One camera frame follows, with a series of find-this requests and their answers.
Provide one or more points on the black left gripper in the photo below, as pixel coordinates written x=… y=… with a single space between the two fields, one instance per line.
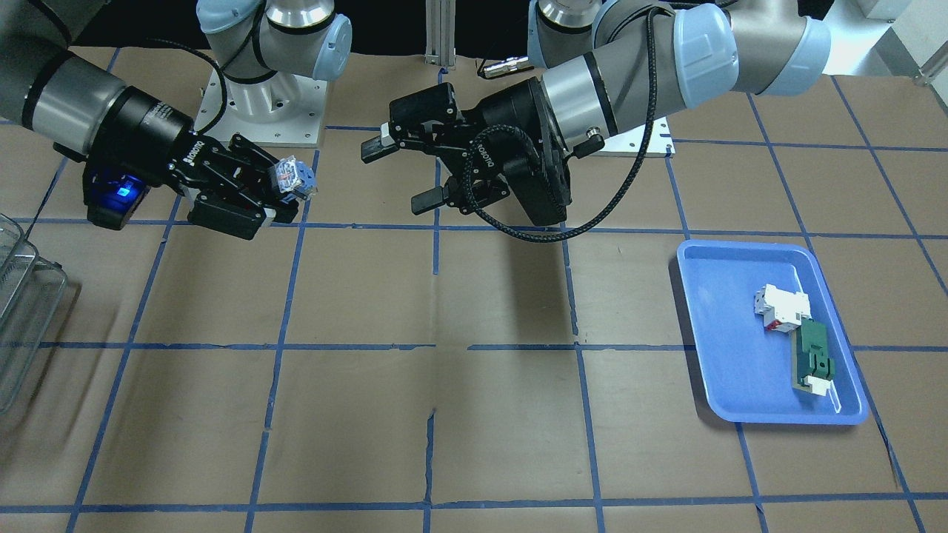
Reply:
x=506 y=112

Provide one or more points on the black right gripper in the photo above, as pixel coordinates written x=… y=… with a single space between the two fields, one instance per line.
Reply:
x=152 y=127

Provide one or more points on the red emergency stop button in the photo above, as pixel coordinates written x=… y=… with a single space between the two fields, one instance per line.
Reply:
x=292 y=180

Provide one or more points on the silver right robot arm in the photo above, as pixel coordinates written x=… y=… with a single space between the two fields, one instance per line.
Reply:
x=268 y=61

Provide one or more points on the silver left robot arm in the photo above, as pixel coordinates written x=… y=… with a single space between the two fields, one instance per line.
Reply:
x=607 y=67

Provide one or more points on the blue plastic tray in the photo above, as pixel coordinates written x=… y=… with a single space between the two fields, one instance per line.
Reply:
x=746 y=370

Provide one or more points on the white circuit breaker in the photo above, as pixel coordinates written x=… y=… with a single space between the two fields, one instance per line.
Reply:
x=781 y=310

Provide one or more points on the green terminal block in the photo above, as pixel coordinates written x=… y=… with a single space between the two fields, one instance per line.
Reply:
x=812 y=368

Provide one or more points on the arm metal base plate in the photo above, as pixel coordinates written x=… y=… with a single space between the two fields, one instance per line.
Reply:
x=628 y=144
x=286 y=110

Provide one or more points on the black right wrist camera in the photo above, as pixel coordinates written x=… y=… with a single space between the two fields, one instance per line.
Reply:
x=111 y=195

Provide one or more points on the aluminium frame post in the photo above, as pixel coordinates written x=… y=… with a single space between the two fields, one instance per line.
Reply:
x=440 y=23

